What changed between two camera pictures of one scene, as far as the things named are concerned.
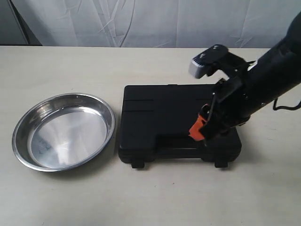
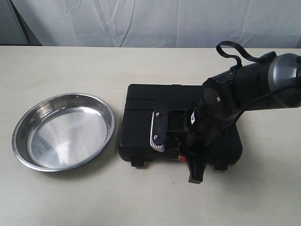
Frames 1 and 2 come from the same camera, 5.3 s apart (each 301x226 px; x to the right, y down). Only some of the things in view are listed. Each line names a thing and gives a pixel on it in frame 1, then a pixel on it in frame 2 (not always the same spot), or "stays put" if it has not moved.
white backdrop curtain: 157,23 stays put
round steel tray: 63,132 stays put
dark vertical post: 28,35 stays put
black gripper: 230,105 to 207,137
